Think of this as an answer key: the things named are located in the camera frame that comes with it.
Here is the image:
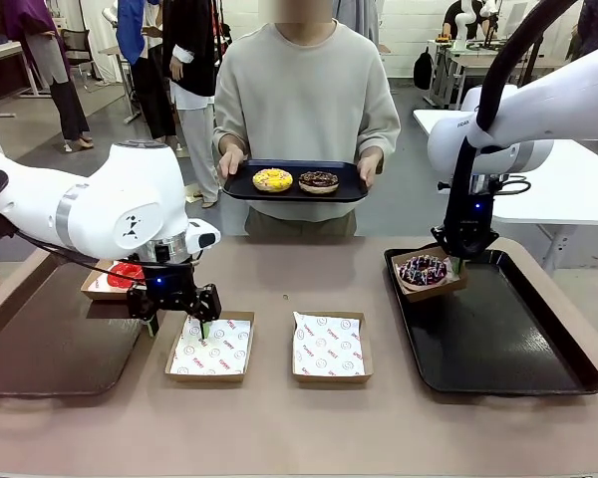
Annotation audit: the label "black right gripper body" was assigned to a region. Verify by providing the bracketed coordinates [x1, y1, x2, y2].
[448, 191, 494, 231]

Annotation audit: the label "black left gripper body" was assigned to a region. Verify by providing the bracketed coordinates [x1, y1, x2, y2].
[139, 263, 200, 313]

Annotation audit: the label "red glazed donut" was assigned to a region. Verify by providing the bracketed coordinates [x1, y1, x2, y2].
[107, 262, 146, 290]

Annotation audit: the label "cardboard donut box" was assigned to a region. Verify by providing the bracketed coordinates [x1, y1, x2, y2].
[81, 259, 149, 303]
[164, 311, 256, 383]
[292, 311, 375, 384]

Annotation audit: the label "white printed paper liner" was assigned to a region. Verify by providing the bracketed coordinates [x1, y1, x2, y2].
[92, 261, 131, 293]
[170, 316, 253, 375]
[293, 312, 366, 377]

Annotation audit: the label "dark purple sprinkled donut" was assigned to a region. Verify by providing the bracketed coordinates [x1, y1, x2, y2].
[397, 254, 449, 289]

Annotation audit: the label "chocolate sprinkled donut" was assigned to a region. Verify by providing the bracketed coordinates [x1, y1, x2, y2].
[392, 250, 468, 304]

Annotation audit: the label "small black serving tray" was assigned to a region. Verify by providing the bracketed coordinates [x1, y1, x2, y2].
[221, 158, 370, 204]

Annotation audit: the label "yellow sprinkled donut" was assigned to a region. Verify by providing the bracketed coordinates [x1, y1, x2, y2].
[252, 167, 294, 194]

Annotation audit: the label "person's right forearm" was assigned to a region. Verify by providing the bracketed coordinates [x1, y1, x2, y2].
[212, 107, 250, 156]

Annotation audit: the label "person's left forearm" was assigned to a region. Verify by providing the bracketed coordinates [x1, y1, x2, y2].
[356, 107, 403, 161]

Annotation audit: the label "large brown tray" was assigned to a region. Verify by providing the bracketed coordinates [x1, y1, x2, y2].
[0, 247, 149, 398]

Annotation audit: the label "large black tray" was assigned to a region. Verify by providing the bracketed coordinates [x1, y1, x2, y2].
[383, 247, 598, 397]

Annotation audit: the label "person's left hand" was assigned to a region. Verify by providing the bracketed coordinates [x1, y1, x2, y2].
[357, 152, 385, 189]

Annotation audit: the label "person's right hand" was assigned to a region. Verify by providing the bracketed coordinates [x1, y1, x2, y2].
[217, 148, 248, 181]

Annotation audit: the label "white table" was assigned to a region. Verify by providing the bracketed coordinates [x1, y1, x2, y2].
[412, 108, 598, 274]

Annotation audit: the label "black backpack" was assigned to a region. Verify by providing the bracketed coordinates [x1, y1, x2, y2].
[412, 47, 436, 92]

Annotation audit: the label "background desk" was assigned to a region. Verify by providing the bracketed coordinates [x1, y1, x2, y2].
[425, 38, 569, 110]

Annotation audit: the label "person in black top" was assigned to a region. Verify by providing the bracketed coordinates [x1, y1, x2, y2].
[441, 0, 479, 41]

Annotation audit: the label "person in beige sweater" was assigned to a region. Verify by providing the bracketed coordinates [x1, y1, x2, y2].
[212, 0, 403, 240]

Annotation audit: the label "grey hanging garment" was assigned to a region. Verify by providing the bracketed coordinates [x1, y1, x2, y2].
[332, 0, 381, 47]

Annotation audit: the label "black office chair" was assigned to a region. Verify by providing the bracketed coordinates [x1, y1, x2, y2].
[59, 27, 95, 69]

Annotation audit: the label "background work table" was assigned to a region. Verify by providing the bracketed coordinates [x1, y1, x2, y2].
[0, 40, 39, 120]

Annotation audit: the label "black right arm hose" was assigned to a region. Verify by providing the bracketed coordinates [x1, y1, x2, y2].
[443, 0, 579, 220]

